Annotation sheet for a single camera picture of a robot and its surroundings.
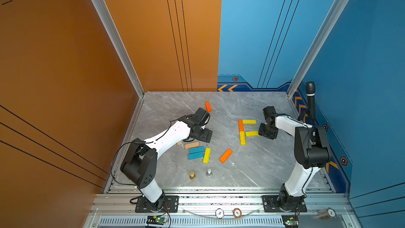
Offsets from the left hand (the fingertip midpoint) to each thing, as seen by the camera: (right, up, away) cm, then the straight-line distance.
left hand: (204, 133), depth 88 cm
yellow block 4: (+1, -12, -1) cm, 12 cm away
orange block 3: (+12, -13, +1) cm, 18 cm away
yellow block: (+29, +5, +14) cm, 33 cm away
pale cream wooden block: (-8, +2, -31) cm, 32 cm away
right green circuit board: (+40, -37, -17) cm, 57 cm away
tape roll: (+52, -30, -22) cm, 64 cm away
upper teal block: (-5, -10, +3) cm, 11 cm away
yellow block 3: (+29, -1, +9) cm, 31 cm away
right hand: (+37, -2, +10) cm, 38 cm away
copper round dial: (+15, -33, -17) cm, 40 cm away
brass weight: (-6, -20, -10) cm, 23 cm away
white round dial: (+7, -33, -17) cm, 38 cm away
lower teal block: (-5, -12, -1) cm, 13 cm away
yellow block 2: (+23, -4, +6) cm, 24 cm away
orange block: (+2, +15, +24) cm, 28 cm away
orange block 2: (+24, +3, +14) cm, 28 cm away
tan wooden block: (-9, -8, +4) cm, 13 cm away
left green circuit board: (-22, -36, -17) cm, 46 cm away
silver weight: (+2, -19, -9) cm, 21 cm away
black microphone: (+54, +24, -9) cm, 60 cm away
